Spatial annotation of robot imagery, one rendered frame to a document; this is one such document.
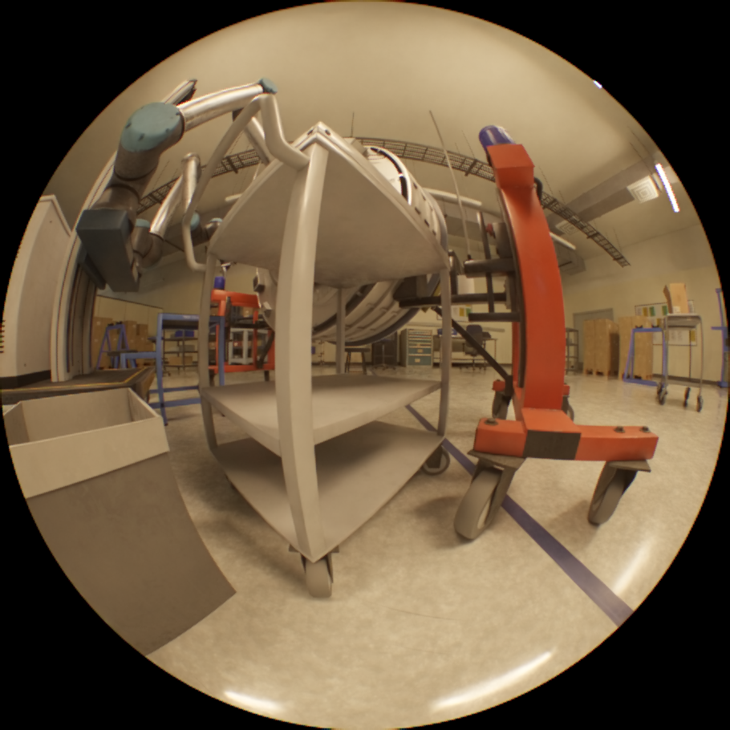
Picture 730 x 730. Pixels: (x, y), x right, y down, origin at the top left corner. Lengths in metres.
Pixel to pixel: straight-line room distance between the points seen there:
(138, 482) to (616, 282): 9.63
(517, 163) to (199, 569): 1.00
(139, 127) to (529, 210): 0.98
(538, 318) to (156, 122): 1.03
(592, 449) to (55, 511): 0.71
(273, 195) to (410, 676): 0.72
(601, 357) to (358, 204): 6.44
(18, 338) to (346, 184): 0.91
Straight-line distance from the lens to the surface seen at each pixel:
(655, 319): 8.78
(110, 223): 0.72
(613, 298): 9.38
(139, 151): 0.71
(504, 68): 4.22
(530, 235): 0.65
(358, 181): 0.36
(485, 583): 0.47
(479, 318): 0.63
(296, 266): 0.19
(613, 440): 0.50
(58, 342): 0.87
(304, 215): 0.22
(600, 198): 5.56
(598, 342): 6.61
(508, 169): 0.69
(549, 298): 0.59
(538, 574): 0.51
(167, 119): 0.73
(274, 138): 0.27
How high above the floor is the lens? 0.38
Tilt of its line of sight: 3 degrees down
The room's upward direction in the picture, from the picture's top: 1 degrees clockwise
